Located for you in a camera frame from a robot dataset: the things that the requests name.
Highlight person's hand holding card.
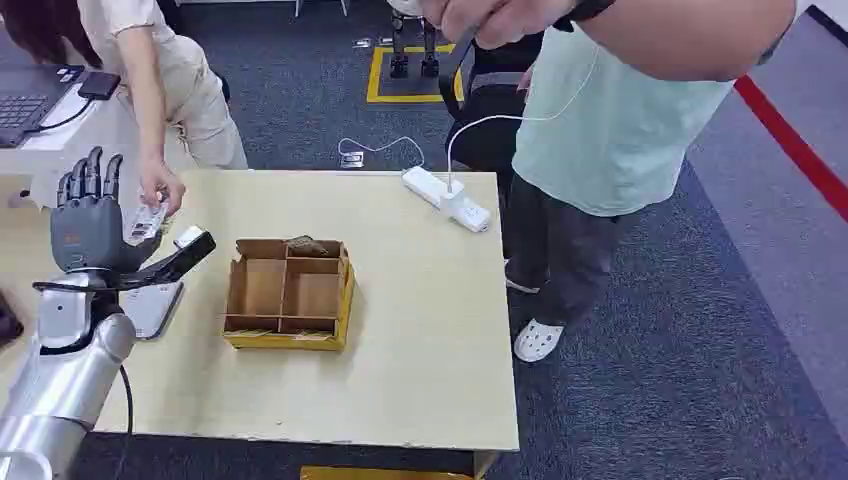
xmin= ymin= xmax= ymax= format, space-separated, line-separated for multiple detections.
xmin=138 ymin=160 xmax=187 ymax=218

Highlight yellow floor tape square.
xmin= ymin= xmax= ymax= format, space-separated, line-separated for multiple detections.
xmin=365 ymin=43 xmax=466 ymax=105

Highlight dark laptop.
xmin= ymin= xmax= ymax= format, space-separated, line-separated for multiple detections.
xmin=0 ymin=64 xmax=86 ymax=150

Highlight yellow box under desk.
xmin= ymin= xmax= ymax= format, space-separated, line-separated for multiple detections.
xmin=299 ymin=465 xmax=476 ymax=480

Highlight white power strip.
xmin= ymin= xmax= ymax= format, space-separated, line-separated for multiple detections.
xmin=401 ymin=165 xmax=492 ymax=234

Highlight white charger cable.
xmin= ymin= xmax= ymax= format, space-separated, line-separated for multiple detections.
xmin=445 ymin=46 xmax=602 ymax=195

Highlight dark card in box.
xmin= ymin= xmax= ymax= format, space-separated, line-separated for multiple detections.
xmin=285 ymin=234 xmax=331 ymax=259

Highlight black laptop cable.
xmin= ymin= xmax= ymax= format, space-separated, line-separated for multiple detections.
xmin=23 ymin=97 xmax=95 ymax=135

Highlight black robot legs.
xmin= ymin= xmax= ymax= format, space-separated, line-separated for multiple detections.
xmin=387 ymin=9 xmax=443 ymax=80

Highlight pale wooden desk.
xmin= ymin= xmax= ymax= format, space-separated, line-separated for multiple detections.
xmin=0 ymin=169 xmax=521 ymax=480

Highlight black small device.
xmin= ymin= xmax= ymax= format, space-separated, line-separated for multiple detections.
xmin=77 ymin=70 xmax=123 ymax=103

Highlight wooden divided card box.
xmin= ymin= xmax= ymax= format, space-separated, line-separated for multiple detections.
xmin=222 ymin=236 xmax=356 ymax=353

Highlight person in beige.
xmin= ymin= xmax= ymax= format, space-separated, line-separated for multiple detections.
xmin=0 ymin=0 xmax=250 ymax=218

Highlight white desk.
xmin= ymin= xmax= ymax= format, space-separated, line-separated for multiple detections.
xmin=0 ymin=84 xmax=197 ymax=209

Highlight black office chair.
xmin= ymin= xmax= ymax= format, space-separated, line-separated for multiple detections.
xmin=437 ymin=26 xmax=535 ymax=175

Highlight white floor cable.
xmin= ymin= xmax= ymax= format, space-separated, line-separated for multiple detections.
xmin=337 ymin=135 xmax=427 ymax=171

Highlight person in pale green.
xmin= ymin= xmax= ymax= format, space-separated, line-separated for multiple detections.
xmin=417 ymin=0 xmax=799 ymax=365

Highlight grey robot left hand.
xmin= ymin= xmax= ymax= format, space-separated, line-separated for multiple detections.
xmin=32 ymin=146 xmax=217 ymax=293

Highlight black object at edge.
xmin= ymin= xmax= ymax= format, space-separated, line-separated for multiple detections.
xmin=0 ymin=290 xmax=26 ymax=350

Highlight white printed card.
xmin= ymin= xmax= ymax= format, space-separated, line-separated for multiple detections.
xmin=122 ymin=196 xmax=171 ymax=248

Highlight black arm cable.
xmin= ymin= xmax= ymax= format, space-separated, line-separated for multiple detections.
xmin=113 ymin=363 xmax=135 ymax=480

